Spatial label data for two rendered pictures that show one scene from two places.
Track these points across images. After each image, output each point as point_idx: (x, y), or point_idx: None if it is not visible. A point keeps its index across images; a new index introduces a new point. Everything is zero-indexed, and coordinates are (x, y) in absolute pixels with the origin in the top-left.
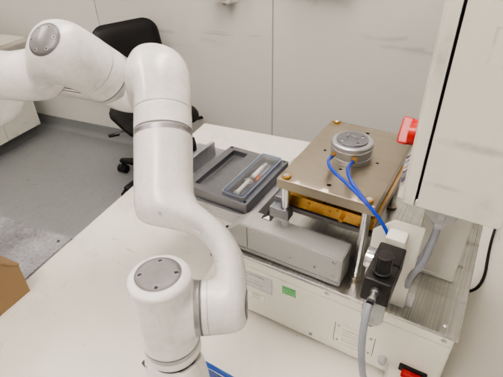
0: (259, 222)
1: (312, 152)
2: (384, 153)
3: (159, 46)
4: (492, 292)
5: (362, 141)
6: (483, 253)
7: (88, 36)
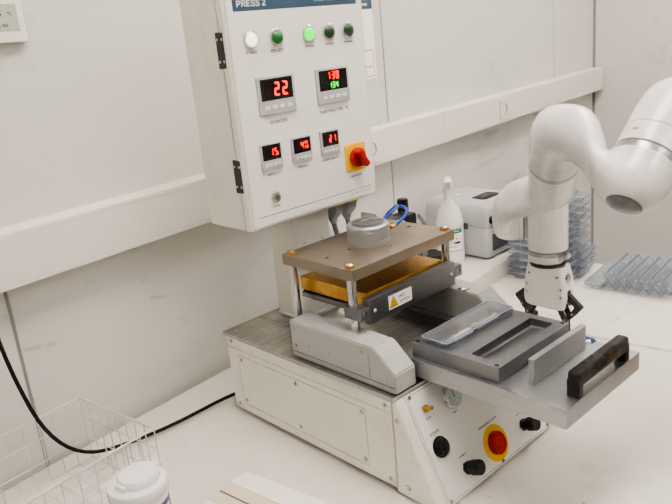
0: (472, 286)
1: (405, 244)
2: (333, 242)
3: (558, 104)
4: (221, 397)
5: (360, 219)
6: (176, 429)
7: (642, 97)
